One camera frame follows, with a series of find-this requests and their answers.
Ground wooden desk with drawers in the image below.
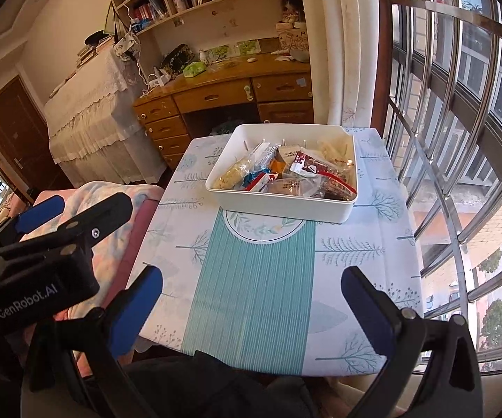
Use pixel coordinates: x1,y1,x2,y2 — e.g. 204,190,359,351
133,52,315,170

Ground doll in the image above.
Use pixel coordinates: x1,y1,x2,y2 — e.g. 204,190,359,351
279,0,304,24

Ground cream curtain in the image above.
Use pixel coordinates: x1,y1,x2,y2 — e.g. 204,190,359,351
299,0,387,129

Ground dark purple small packet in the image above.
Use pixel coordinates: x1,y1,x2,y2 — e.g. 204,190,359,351
321,170,358,201

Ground waste bin with plastic bag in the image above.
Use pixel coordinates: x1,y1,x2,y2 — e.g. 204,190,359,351
210,122,238,137

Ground dark red snack packet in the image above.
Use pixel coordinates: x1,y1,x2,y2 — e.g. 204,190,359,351
289,150,334,176

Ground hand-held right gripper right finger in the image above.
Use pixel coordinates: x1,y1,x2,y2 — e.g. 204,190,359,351
340,265,484,418

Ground white power strip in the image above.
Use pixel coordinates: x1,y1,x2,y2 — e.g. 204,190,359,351
146,72,173,90

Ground white lace cover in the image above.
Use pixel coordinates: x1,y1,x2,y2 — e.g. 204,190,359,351
44,46,167,186

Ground clear bread packet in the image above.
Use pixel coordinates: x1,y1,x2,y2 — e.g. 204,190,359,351
268,178,321,199

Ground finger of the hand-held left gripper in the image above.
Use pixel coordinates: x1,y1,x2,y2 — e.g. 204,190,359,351
0,195,66,249
0,192,134,266

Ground dark patterned bag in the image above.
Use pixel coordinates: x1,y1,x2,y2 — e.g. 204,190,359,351
159,44,193,75

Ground window with metal grille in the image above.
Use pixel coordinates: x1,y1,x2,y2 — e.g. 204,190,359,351
377,0,502,375

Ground brown wooden door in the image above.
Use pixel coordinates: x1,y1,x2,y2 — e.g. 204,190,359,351
0,76,71,192

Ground printed cardboard box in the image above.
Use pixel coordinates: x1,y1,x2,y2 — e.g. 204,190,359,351
275,26,310,53

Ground white plastic bin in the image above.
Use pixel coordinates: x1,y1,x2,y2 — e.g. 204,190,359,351
205,123,360,223

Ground chair with pastel blanket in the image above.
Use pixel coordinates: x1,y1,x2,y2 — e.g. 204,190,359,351
31,180,165,314

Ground clear bag of pale puffs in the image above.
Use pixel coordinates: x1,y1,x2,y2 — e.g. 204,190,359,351
213,159,252,191

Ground stack of books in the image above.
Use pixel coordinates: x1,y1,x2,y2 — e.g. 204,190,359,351
77,37,114,68

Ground floral fabric pouch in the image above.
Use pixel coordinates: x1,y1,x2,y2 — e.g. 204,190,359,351
114,32,140,59

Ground blue wafer packet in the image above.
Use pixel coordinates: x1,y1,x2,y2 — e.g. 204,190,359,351
242,172,269,191

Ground clear bag of white pieces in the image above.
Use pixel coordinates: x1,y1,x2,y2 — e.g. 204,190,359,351
318,135,354,162

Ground wooden bookshelf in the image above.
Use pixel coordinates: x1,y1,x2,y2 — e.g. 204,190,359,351
98,0,304,79

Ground small white clear packet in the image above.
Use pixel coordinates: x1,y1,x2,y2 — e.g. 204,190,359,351
246,141,278,170

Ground person's dark clothing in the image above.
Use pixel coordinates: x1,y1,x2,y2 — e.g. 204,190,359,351
124,350,321,418

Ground white hanging cables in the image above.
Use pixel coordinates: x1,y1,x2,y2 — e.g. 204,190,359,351
122,4,147,92

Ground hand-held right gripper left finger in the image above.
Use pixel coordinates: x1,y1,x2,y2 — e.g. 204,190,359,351
20,265,165,418

